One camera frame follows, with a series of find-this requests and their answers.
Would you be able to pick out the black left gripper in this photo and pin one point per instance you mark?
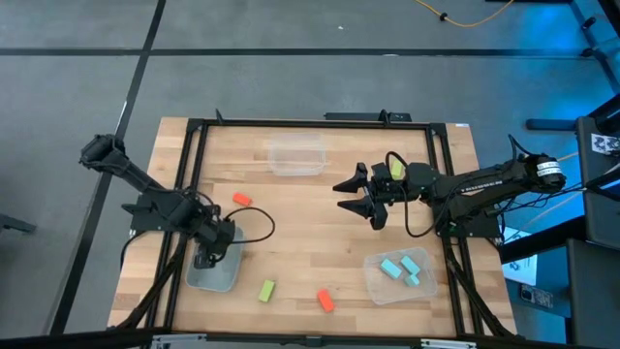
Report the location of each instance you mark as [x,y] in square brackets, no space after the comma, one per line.
[220,237]

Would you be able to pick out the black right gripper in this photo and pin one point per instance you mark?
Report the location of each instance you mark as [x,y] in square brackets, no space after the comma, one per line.
[387,191]

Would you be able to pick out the green rectangular block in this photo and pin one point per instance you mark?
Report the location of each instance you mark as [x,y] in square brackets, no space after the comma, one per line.
[397,168]
[266,291]

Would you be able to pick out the orange rectangular block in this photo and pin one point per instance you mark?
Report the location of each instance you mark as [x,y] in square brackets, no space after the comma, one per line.
[326,300]
[241,199]

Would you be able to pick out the light blue rectangular block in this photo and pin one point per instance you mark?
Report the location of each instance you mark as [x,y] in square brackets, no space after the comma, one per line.
[410,264]
[391,268]
[412,280]

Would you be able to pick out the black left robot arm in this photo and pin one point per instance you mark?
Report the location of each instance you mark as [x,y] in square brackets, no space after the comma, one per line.
[126,169]

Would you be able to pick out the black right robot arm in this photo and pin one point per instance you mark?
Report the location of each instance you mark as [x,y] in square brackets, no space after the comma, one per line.
[484,186]

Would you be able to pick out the grey plastic bin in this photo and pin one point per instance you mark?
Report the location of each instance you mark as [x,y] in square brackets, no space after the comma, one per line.
[223,276]

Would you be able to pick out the clear plastic bin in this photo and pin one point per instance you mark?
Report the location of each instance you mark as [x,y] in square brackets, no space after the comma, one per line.
[387,291]
[295,155]

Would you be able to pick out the black beam with silver brackets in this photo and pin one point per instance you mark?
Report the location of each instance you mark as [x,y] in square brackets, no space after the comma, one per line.
[310,341]

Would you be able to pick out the white paper sheet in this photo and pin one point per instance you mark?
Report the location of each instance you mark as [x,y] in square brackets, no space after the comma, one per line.
[520,266]

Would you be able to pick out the black floor bar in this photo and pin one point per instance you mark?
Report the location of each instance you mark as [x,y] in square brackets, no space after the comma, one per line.
[549,124]

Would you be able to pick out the black floor stand foot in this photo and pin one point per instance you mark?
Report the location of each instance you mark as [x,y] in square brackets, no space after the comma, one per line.
[14,224]

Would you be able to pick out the black cart with tag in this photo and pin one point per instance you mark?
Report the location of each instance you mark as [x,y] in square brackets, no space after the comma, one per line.
[598,194]

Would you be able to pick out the black desk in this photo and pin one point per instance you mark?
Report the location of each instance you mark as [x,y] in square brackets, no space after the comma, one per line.
[591,291]

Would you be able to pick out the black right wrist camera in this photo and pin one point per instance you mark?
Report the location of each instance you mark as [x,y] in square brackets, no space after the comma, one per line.
[380,170]

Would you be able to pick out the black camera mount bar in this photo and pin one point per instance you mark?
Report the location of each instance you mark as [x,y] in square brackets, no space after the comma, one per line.
[358,116]

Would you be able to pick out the black metal table frame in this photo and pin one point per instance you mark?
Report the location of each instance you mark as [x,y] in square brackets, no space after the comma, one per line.
[315,124]

